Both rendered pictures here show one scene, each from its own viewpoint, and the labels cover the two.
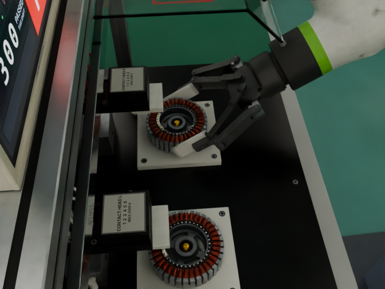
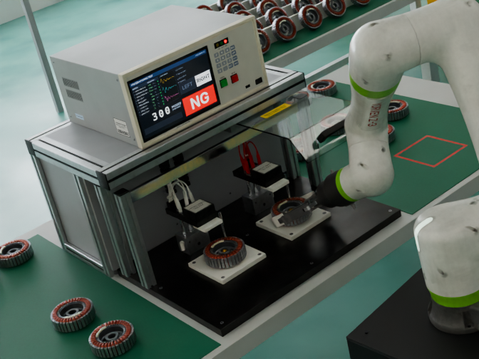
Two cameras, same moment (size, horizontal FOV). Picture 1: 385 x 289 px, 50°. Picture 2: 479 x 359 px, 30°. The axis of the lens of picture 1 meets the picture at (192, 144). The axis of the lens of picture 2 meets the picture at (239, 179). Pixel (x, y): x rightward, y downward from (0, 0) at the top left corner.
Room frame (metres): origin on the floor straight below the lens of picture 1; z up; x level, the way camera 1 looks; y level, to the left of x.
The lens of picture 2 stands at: (-0.67, -1.81, 2.00)
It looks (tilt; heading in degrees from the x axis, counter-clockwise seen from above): 26 degrees down; 61
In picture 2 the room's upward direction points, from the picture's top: 13 degrees counter-clockwise
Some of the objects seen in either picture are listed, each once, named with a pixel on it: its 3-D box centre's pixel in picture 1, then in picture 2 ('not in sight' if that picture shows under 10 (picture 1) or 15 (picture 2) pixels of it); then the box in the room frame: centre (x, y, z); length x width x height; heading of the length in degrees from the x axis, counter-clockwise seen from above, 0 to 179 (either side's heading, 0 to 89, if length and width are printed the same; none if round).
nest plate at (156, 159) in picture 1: (177, 133); (293, 219); (0.50, 0.03, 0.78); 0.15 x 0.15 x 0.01; 4
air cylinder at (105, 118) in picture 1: (98, 131); (258, 199); (0.49, 0.17, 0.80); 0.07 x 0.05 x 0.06; 4
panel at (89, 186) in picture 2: not in sight; (193, 172); (0.36, 0.27, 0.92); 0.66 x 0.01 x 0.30; 4
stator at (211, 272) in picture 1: (185, 248); (224, 252); (0.26, 0.01, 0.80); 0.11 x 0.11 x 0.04
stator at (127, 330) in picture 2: not in sight; (112, 338); (-0.12, -0.04, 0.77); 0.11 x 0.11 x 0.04
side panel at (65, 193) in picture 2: not in sight; (73, 212); (0.03, 0.39, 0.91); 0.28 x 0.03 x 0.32; 94
